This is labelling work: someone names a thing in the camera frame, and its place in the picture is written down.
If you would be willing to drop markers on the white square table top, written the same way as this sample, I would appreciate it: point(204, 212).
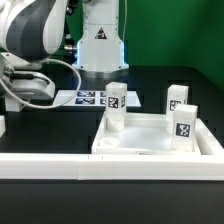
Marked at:
point(143, 134)

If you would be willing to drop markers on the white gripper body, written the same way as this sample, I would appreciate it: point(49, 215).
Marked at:
point(27, 85)

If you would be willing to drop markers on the white U-shaped obstacle fence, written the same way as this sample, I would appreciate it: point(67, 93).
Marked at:
point(209, 165)

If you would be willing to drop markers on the white sheet with markers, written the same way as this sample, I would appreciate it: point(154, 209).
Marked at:
point(92, 98)

